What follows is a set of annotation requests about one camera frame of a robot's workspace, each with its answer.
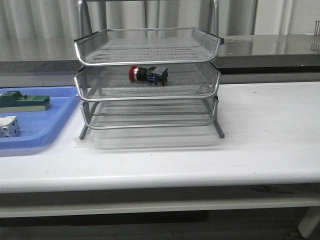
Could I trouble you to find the red emergency stop button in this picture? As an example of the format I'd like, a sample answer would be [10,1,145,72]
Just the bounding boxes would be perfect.
[128,65,169,86]

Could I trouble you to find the mesh tray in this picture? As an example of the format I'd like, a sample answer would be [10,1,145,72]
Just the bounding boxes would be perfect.
[74,27,224,67]
[80,97,218,130]
[74,62,221,102]

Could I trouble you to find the grey stone counter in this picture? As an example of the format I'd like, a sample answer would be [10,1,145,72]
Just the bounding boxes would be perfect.
[0,34,320,74]

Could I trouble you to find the blue plastic tray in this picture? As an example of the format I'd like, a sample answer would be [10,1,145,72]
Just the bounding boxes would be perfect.
[0,86,80,157]

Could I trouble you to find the green terminal block module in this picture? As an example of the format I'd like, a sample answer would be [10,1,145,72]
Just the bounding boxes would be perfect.
[0,90,51,113]

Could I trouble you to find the white terminal block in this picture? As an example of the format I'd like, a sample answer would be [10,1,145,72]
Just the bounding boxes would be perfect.
[0,116,20,138]

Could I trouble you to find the grey pleated curtain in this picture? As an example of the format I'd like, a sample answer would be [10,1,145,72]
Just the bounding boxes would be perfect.
[0,0,320,62]

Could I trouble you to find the white table leg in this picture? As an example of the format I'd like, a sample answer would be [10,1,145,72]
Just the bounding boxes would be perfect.
[297,206,320,239]

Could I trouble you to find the grey metal rack frame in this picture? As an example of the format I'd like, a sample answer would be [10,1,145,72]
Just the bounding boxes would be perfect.
[77,0,225,139]

